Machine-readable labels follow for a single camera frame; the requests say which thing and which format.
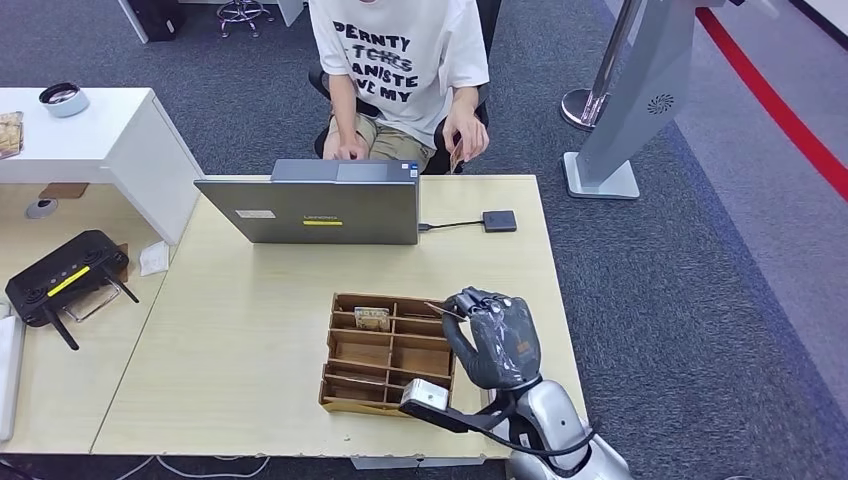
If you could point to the person's right hand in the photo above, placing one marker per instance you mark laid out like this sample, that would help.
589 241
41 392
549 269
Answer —
351 147

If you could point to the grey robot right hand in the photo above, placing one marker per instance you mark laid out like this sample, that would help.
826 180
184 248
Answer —
500 344

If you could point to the person's left hand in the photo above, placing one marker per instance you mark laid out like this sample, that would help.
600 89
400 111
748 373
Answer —
472 132

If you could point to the person's right forearm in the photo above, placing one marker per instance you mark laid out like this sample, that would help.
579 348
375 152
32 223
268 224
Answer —
342 106

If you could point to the person's left forearm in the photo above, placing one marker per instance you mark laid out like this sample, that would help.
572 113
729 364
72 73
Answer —
467 99

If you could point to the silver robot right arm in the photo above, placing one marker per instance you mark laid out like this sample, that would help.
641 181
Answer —
556 417

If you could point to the person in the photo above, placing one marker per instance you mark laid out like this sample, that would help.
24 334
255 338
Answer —
404 79

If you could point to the wooden card organizer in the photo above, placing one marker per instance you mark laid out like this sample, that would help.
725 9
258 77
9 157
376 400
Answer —
361 354

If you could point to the grey laptop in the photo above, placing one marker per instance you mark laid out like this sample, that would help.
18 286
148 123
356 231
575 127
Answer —
331 208

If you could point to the black USB hub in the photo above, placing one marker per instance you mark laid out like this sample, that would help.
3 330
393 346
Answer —
499 221

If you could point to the black office chair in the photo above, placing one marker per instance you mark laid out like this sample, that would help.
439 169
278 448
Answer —
487 26

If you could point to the chrome stool base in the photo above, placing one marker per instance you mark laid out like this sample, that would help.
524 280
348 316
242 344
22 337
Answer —
244 13

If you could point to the grey kiosk stand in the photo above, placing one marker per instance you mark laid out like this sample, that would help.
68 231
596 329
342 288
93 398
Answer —
646 86

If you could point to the white paper note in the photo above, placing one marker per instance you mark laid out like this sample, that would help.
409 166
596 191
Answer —
154 258

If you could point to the black cabinet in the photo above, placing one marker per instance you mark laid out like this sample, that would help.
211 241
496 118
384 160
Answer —
159 16

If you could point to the brown cardboard piece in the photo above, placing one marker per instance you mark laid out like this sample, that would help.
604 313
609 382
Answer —
65 190

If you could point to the white round bowl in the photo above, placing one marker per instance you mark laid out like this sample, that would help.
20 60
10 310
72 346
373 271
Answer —
63 100

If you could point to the black router with antennas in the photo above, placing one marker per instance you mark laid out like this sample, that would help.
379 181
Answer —
61 272

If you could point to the clear snack packet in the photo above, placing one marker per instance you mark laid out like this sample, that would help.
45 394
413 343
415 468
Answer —
10 136

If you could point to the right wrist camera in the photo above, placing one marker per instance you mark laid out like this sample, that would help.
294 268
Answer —
425 395

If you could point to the chrome stanchion post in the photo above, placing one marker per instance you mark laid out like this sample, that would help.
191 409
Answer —
586 106

